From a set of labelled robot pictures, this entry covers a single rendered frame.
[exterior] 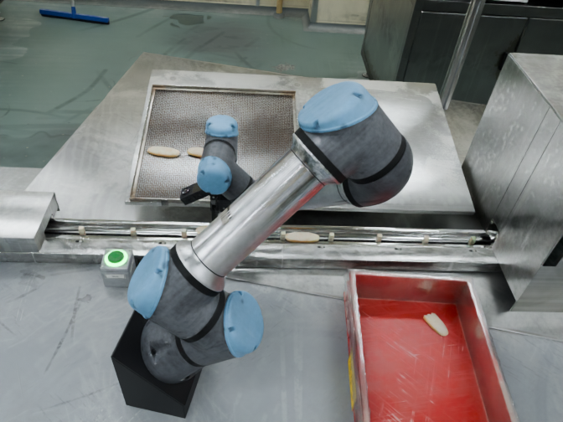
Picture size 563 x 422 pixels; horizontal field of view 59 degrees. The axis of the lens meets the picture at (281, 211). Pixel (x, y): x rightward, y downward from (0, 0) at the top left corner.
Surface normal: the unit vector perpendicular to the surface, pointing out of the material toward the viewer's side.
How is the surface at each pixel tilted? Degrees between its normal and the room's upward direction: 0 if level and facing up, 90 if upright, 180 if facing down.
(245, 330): 54
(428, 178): 10
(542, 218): 90
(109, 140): 0
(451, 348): 0
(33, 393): 0
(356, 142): 73
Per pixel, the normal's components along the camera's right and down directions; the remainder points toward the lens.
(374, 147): 0.33, 0.40
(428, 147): 0.07, -0.59
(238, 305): 0.84, -0.28
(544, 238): -1.00, -0.03
